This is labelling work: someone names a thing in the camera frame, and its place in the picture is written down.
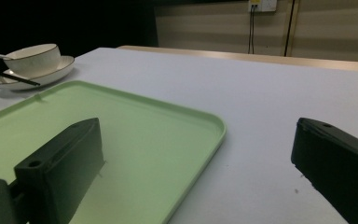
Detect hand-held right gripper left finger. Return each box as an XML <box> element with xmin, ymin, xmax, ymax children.
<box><xmin>13</xmin><ymin>117</ymin><xmax>106</xmax><ymax>224</ymax></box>

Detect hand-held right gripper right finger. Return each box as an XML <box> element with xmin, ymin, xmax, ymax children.
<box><xmin>290</xmin><ymin>117</ymin><xmax>358</xmax><ymax>224</ymax></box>

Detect light green plastic tray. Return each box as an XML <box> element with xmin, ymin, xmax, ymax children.
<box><xmin>0</xmin><ymin>79</ymin><xmax>227</xmax><ymax>224</ymax></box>

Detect white ceramic plate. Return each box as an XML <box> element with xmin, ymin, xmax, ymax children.
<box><xmin>0</xmin><ymin>55</ymin><xmax>76</xmax><ymax>91</ymax></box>

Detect black chopsticks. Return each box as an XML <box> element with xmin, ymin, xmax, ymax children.
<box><xmin>0</xmin><ymin>73</ymin><xmax>41</xmax><ymax>87</ymax></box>

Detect white ceramic bowl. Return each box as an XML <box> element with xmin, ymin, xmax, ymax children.
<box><xmin>3</xmin><ymin>43</ymin><xmax>62</xmax><ymax>79</ymax></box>

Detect black vertical cable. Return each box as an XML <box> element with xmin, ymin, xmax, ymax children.
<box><xmin>283</xmin><ymin>0</ymin><xmax>296</xmax><ymax>58</ymax></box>

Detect black power cable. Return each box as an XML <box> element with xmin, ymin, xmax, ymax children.
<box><xmin>247</xmin><ymin>4</ymin><xmax>258</xmax><ymax>55</ymax></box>

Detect white wall socket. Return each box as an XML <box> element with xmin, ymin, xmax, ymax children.
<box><xmin>247</xmin><ymin>0</ymin><xmax>278</xmax><ymax>13</ymax></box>

